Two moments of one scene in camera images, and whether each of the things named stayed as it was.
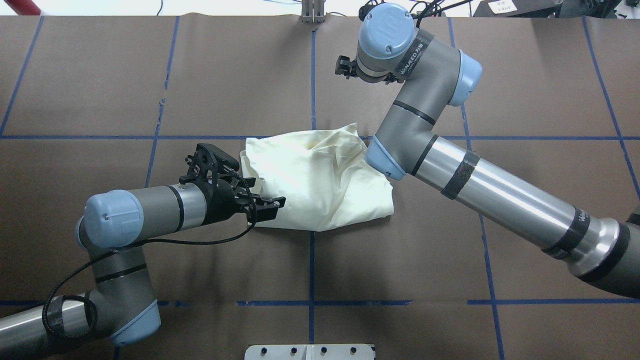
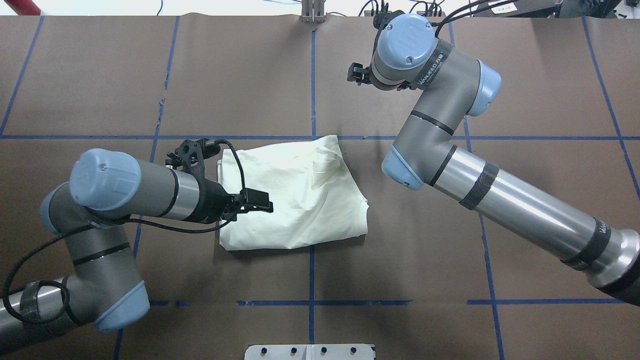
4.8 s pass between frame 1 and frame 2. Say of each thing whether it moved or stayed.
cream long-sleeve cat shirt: moved
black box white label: stayed
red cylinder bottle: stayed
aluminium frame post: stayed
